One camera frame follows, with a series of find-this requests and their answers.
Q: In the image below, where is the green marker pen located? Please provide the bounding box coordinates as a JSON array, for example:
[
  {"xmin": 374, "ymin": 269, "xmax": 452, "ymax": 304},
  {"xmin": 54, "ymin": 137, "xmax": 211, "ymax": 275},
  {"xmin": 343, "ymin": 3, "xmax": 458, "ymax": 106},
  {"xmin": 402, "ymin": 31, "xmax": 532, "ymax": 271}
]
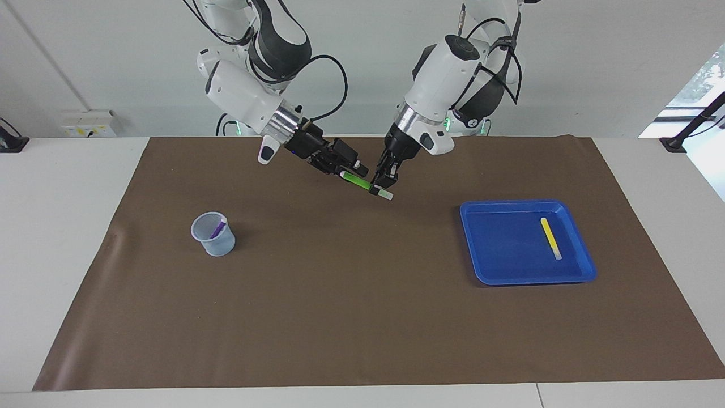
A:
[{"xmin": 339, "ymin": 171, "xmax": 394, "ymax": 201}]

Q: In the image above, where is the yellow marker pen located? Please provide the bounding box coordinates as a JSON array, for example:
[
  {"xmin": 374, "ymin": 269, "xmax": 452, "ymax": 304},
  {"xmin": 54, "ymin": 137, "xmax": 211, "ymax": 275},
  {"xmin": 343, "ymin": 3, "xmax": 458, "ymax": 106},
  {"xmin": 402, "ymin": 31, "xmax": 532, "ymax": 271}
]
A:
[{"xmin": 540, "ymin": 218, "xmax": 563, "ymax": 261}]

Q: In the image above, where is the brown paper table mat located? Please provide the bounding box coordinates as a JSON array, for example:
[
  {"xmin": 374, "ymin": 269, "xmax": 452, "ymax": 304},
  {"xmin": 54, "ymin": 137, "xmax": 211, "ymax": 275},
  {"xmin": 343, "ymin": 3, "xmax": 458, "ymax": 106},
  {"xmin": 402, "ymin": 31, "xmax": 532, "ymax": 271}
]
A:
[{"xmin": 32, "ymin": 135, "xmax": 725, "ymax": 392}]

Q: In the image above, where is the blue plastic tray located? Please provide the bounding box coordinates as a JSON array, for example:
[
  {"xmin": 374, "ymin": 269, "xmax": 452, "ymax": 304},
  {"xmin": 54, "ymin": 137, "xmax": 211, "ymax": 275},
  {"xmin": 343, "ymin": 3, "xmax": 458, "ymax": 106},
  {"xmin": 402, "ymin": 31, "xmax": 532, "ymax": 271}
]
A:
[{"xmin": 460, "ymin": 200, "xmax": 598, "ymax": 286}]

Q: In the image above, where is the translucent plastic cup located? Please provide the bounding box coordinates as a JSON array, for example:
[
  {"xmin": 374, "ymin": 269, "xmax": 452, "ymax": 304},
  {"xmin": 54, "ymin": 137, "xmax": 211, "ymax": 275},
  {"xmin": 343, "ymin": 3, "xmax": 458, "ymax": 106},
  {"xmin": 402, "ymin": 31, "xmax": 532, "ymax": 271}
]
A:
[{"xmin": 191, "ymin": 212, "xmax": 236, "ymax": 257}]

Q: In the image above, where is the black clamp stand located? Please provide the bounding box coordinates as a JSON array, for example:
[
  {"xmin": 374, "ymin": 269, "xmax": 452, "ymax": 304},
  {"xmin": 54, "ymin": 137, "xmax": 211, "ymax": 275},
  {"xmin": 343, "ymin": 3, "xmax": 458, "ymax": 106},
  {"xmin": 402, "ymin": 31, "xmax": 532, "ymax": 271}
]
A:
[{"xmin": 660, "ymin": 91, "xmax": 725, "ymax": 154}]

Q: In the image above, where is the window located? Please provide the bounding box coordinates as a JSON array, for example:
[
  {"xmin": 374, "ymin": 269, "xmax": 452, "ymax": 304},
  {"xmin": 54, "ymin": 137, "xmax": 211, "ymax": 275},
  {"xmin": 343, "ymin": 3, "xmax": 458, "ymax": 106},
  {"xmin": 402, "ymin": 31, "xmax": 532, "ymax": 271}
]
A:
[{"xmin": 637, "ymin": 42, "xmax": 725, "ymax": 202}]

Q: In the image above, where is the black desk device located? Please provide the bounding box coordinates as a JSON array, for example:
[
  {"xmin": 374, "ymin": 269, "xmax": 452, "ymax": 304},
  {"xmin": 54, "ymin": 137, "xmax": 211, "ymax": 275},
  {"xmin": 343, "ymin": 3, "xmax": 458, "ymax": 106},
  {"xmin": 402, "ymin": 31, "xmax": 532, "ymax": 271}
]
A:
[{"xmin": 0, "ymin": 118, "xmax": 30, "ymax": 154}]

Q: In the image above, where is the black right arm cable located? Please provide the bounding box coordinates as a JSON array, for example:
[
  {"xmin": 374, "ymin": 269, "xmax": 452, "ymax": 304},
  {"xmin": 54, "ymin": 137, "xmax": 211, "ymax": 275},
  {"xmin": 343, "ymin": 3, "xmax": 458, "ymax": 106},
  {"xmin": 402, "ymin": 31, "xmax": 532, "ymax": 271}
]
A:
[{"xmin": 187, "ymin": 0, "xmax": 349, "ymax": 124}]

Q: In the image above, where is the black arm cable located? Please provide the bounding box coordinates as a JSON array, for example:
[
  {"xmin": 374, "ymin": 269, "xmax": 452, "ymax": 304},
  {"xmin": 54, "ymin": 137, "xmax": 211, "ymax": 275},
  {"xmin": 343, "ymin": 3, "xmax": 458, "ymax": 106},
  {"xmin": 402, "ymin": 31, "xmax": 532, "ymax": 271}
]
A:
[
  {"xmin": 456, "ymin": 0, "xmax": 524, "ymax": 105},
  {"xmin": 187, "ymin": 0, "xmax": 349, "ymax": 124}
]

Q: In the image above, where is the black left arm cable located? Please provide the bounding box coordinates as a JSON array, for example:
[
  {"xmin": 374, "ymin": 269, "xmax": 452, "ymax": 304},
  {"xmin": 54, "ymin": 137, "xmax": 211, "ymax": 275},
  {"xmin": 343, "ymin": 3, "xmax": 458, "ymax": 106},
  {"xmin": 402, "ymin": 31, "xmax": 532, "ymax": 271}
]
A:
[{"xmin": 456, "ymin": 0, "xmax": 524, "ymax": 105}]

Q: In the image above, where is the white wall power socket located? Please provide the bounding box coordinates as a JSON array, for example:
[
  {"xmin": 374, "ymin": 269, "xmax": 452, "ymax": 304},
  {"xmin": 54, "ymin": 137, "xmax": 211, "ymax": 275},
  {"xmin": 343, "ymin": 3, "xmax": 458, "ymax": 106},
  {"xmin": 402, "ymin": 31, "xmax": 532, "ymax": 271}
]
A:
[{"xmin": 61, "ymin": 110, "xmax": 118, "ymax": 138}]

